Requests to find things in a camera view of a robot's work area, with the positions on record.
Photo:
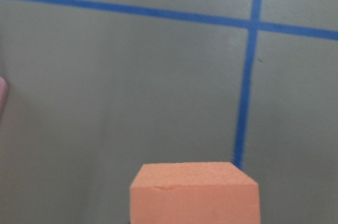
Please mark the orange foam block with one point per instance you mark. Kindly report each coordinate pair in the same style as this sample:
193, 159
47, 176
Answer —
193, 192

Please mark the pink foam block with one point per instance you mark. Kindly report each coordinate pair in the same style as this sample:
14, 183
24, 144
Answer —
3, 94

